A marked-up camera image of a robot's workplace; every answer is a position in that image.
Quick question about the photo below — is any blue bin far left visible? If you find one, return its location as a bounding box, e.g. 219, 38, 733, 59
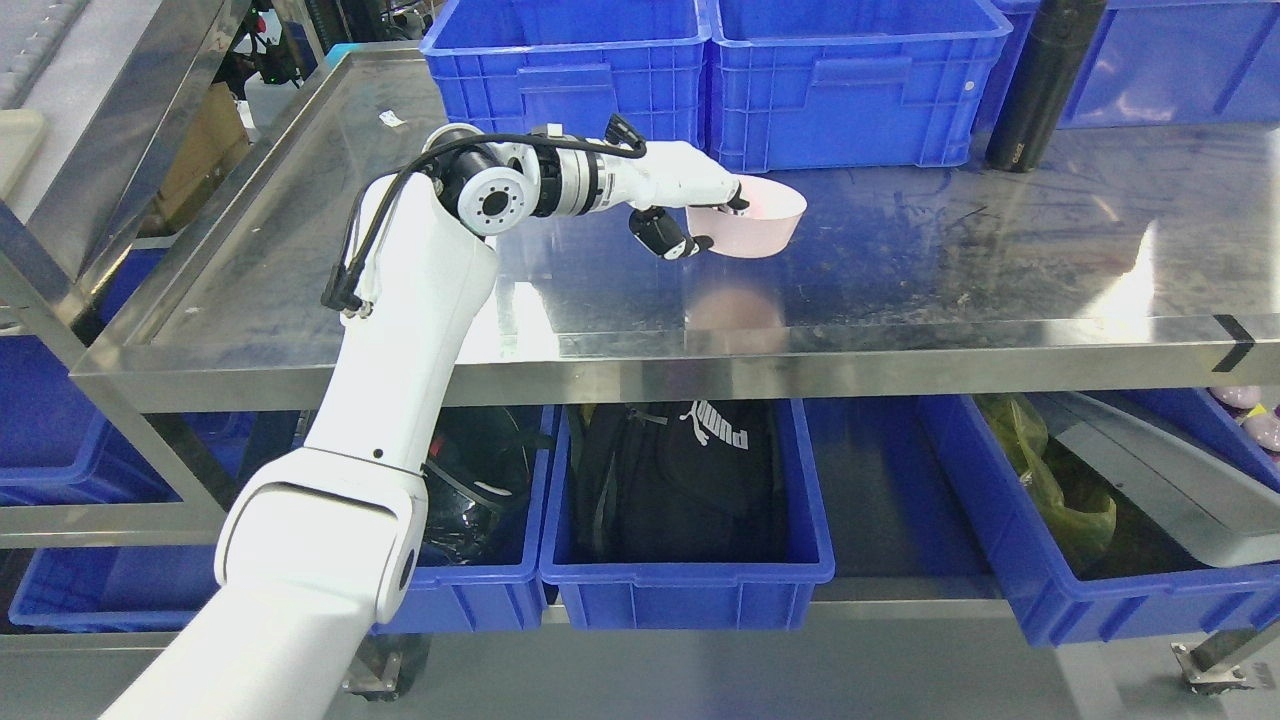
0, 249, 201, 506

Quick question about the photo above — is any blue bin lower left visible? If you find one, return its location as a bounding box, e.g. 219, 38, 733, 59
8, 544, 218, 633

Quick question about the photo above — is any cardboard box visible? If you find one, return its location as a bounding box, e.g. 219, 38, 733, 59
148, 82, 250, 234

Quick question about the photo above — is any black puma backpack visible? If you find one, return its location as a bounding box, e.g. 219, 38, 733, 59
568, 400, 788, 562

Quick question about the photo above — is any blue bin with backpack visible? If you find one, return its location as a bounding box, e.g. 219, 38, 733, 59
538, 400, 835, 630

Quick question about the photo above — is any blue bin with helmet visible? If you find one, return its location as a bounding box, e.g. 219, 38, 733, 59
374, 405, 559, 634

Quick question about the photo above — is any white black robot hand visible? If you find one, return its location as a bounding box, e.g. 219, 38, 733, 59
609, 141, 750, 260

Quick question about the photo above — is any black thermos bottle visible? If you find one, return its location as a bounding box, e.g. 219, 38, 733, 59
986, 1, 1108, 173

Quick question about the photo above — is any black helmet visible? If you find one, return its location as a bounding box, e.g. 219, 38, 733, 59
419, 406, 552, 568

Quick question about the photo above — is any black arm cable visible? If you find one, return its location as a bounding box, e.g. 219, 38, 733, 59
321, 113, 648, 313

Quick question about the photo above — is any yellow green plastic bag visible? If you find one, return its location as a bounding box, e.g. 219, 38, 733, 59
974, 393, 1117, 574

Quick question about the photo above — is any blue bin with bags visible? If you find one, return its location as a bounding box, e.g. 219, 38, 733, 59
915, 395, 1279, 646

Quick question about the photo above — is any blue crate top left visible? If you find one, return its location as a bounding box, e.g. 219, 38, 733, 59
419, 1, 710, 147

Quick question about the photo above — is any steel shelf table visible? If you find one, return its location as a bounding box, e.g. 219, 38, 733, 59
63, 44, 1277, 430

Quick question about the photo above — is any pink ikea bowl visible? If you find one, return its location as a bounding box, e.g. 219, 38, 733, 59
685, 176, 808, 259

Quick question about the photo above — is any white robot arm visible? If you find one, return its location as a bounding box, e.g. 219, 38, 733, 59
102, 117, 646, 719

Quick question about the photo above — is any blue crate top right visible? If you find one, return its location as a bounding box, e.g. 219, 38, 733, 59
980, 0, 1280, 131

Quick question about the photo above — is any blue crate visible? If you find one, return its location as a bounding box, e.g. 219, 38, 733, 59
980, 0, 1280, 131
705, 1, 1012, 174
419, 1, 710, 147

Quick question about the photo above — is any blue crate top middle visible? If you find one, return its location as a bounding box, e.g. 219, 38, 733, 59
705, 1, 1012, 174

